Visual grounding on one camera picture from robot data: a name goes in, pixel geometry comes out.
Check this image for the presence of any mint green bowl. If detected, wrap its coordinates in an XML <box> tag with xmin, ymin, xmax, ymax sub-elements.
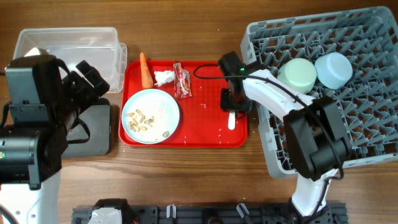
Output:
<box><xmin>277</xmin><ymin>58</ymin><xmax>317</xmax><ymax>94</ymax></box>

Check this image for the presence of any red plastic tray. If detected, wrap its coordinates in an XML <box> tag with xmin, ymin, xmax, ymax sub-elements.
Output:
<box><xmin>118</xmin><ymin>60</ymin><xmax>248</xmax><ymax>148</ymax></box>

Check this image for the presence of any orange carrot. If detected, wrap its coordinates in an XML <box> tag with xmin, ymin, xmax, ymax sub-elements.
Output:
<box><xmin>139</xmin><ymin>52</ymin><xmax>154</xmax><ymax>89</ymax></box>

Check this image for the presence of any light blue bowl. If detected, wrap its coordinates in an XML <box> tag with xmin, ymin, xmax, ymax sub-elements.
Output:
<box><xmin>315</xmin><ymin>52</ymin><xmax>353</xmax><ymax>90</ymax></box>

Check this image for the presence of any crumpled white tissue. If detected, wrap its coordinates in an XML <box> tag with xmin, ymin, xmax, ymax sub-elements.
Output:
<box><xmin>154</xmin><ymin>70</ymin><xmax>175</xmax><ymax>86</ymax></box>

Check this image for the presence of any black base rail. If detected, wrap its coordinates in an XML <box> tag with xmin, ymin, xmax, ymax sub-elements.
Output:
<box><xmin>71</xmin><ymin>198</ymin><xmax>348</xmax><ymax>224</ymax></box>

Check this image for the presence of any clear plastic bin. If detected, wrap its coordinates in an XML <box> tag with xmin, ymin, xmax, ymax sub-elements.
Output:
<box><xmin>13</xmin><ymin>27</ymin><xmax>127</xmax><ymax>93</ymax></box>

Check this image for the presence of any red snack wrapper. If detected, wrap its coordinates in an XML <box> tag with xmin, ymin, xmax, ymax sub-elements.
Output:
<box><xmin>174</xmin><ymin>61</ymin><xmax>192</xmax><ymax>99</ymax></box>

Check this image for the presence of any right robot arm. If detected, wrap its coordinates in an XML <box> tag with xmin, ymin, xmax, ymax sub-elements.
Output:
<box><xmin>218</xmin><ymin>52</ymin><xmax>352</xmax><ymax>223</ymax></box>

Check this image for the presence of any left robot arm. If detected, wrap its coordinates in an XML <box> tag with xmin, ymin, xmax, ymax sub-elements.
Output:
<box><xmin>1</xmin><ymin>55</ymin><xmax>109</xmax><ymax>223</ymax></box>

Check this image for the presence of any black tray bin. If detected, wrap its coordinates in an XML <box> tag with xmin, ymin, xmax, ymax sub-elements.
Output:
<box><xmin>62</xmin><ymin>98</ymin><xmax>111</xmax><ymax>159</ymax></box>

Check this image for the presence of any grey dishwasher rack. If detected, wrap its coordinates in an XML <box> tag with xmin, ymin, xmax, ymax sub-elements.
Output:
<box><xmin>240</xmin><ymin>6</ymin><xmax>397</xmax><ymax>168</ymax></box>

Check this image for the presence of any light blue plate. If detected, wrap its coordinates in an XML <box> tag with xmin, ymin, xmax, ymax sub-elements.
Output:
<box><xmin>121</xmin><ymin>89</ymin><xmax>180</xmax><ymax>144</ymax></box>

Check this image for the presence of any white plastic spoon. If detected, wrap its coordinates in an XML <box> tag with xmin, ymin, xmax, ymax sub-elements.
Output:
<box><xmin>228</xmin><ymin>111</ymin><xmax>236</xmax><ymax>130</ymax></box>

